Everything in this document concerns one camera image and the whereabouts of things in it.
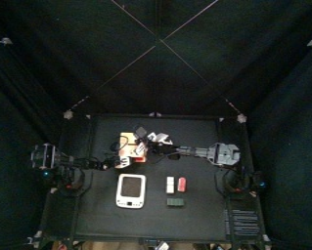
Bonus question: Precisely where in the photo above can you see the white handheld device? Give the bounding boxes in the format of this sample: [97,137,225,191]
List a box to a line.
[115,173,148,210]

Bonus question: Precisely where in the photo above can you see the white rectangular block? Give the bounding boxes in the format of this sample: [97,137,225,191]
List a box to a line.
[165,176,177,194]

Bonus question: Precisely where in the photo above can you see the red rectangular block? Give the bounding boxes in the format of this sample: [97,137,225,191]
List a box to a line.
[177,177,188,193]

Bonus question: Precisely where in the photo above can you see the dark green rectangular block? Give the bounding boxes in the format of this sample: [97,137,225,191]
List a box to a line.
[166,197,185,207]

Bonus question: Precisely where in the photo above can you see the black label with white text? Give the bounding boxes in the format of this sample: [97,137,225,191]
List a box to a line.
[231,209,261,237]

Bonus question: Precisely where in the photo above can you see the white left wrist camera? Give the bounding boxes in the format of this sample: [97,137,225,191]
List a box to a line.
[117,156,133,169]

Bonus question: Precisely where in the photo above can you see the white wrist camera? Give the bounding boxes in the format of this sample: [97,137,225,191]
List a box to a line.
[117,156,133,169]
[146,131,174,146]

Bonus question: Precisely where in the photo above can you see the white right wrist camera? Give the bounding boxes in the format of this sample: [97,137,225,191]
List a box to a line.
[146,131,174,146]

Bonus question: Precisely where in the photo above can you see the thin diagonal brace cord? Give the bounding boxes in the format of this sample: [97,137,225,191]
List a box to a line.
[68,0,221,113]
[109,0,243,115]

